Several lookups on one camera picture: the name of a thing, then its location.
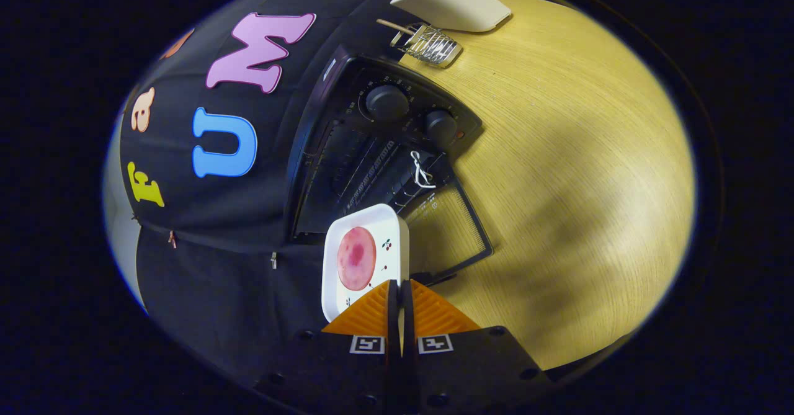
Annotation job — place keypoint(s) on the wooden stick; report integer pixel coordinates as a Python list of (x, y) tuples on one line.
[(391, 25)]

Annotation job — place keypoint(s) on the white square food plate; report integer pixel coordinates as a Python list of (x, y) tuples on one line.
[(391, 229)]

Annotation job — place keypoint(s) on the black backdrop cloth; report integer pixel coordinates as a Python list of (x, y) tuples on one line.
[(205, 266)]

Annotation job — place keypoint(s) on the white bread toaster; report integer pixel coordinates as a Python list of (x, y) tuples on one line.
[(453, 5)]

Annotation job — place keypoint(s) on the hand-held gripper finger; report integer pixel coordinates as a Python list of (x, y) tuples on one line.
[(393, 322), (407, 322)]

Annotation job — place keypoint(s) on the pink cloth clip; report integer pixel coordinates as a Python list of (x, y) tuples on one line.
[(172, 239)]

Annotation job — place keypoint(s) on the pink ham slice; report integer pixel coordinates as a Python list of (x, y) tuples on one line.
[(356, 258)]

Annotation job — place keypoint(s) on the black toaster oven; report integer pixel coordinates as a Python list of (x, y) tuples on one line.
[(409, 102)]

